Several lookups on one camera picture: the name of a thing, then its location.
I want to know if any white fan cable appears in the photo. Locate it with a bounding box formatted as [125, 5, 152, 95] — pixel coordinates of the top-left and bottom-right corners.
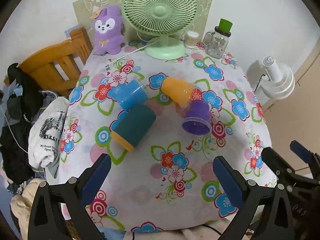
[107, 40, 160, 61]

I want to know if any white fan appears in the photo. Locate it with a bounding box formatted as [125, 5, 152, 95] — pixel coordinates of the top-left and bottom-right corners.
[246, 56, 295, 105]

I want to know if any orange plastic cup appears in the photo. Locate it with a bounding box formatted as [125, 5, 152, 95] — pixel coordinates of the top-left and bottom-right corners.
[161, 77, 198, 109]

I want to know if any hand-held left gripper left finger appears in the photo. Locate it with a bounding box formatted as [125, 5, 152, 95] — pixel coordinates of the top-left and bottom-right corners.
[28, 153, 112, 240]

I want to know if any cotton swab container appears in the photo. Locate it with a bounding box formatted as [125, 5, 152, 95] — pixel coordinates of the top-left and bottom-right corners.
[184, 31, 199, 49]

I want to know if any black fan cable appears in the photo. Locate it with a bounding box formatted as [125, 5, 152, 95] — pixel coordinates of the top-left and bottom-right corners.
[253, 73, 267, 93]

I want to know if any green table fan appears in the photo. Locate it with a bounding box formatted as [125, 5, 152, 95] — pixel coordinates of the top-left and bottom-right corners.
[121, 0, 200, 60]

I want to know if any teal cup with orange rim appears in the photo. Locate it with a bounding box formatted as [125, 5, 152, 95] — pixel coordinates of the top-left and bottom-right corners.
[110, 104, 157, 152]

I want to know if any purple plastic cup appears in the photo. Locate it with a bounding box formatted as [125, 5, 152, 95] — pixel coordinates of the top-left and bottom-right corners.
[182, 101, 212, 136]

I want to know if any blue plaid cloth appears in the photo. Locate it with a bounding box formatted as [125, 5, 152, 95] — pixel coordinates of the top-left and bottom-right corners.
[37, 89, 62, 120]

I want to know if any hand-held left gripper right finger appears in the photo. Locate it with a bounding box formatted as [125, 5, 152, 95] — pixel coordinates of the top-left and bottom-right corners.
[212, 156, 294, 240]

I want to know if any white printed shirt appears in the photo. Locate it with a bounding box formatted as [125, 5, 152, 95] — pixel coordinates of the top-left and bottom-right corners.
[28, 96, 70, 178]

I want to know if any cream cloth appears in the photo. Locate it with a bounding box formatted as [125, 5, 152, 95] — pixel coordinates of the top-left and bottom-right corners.
[10, 177, 75, 240]

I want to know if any blue plastic cup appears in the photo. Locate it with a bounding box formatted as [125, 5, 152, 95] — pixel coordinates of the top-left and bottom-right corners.
[110, 79, 148, 112]

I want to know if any wooden chair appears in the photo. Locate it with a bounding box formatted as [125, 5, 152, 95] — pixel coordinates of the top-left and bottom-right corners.
[4, 27, 93, 98]

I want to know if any thin white cable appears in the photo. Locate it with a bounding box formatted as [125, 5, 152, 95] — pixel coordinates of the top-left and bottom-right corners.
[0, 105, 29, 153]

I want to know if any purple plush rabbit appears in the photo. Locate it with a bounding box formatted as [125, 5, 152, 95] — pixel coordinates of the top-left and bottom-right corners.
[93, 6, 125, 55]

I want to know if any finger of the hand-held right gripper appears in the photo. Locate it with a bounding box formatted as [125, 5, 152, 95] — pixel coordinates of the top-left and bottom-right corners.
[290, 141, 320, 181]
[261, 147, 300, 178]

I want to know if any black garment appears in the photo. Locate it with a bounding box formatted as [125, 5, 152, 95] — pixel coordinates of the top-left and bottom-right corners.
[0, 64, 45, 185]

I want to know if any floral tablecloth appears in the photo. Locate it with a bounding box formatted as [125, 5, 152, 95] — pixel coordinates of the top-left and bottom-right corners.
[58, 41, 278, 233]

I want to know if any glass jar mug green lid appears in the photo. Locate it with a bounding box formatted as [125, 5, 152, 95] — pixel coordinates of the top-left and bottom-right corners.
[203, 19, 233, 59]

